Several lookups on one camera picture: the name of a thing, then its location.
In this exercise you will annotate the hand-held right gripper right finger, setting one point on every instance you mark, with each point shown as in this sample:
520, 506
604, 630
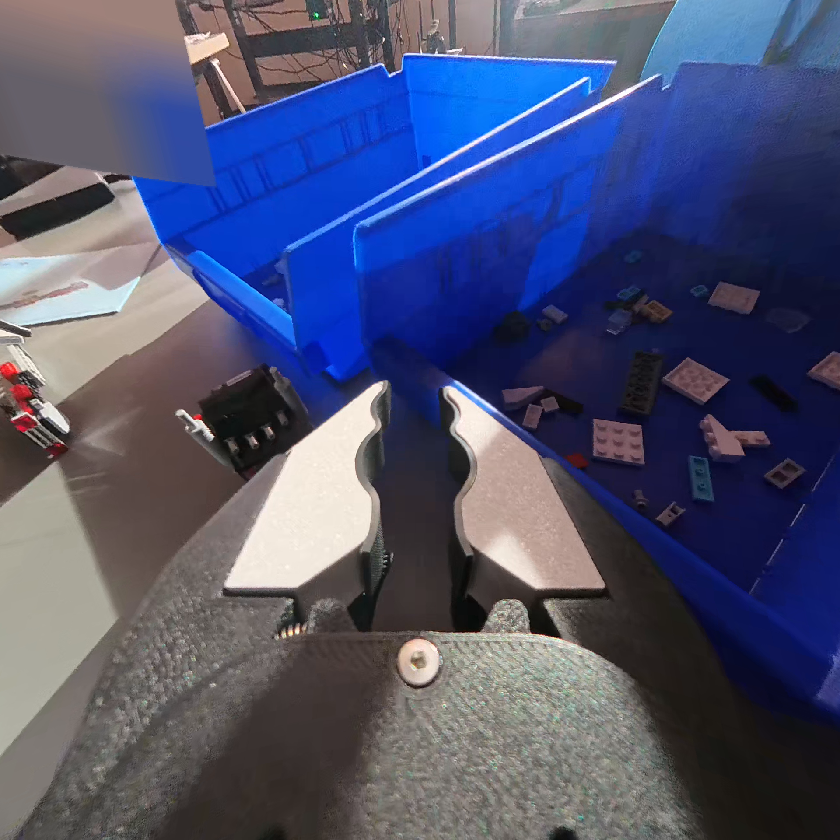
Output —
525, 525

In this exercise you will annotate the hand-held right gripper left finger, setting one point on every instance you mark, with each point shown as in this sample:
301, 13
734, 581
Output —
308, 518

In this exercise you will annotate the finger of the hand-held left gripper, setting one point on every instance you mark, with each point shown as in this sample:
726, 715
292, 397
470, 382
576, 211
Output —
13, 333

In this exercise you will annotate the red grey toy brick model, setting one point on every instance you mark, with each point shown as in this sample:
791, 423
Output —
39, 413

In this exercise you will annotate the grey toy brick truck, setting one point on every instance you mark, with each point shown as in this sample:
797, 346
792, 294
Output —
249, 420

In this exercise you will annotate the grey desk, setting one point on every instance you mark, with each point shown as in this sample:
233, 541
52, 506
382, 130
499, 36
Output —
52, 558

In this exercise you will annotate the light blue instruction booklet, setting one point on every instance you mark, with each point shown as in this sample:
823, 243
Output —
65, 295

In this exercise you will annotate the pile of pale flat bricks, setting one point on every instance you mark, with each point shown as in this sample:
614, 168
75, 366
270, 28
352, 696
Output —
617, 439

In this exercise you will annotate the black flat device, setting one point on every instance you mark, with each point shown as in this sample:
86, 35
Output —
59, 213

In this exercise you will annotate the pile of loose toy bricks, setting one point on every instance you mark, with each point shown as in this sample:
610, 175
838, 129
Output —
279, 282

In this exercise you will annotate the blue plastic bin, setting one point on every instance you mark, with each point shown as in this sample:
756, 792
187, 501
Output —
315, 184
492, 262

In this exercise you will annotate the wooden top table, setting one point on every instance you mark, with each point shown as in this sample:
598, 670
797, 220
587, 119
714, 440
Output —
207, 47

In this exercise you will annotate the black equipment rack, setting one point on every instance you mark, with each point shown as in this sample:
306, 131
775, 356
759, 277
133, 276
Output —
367, 33

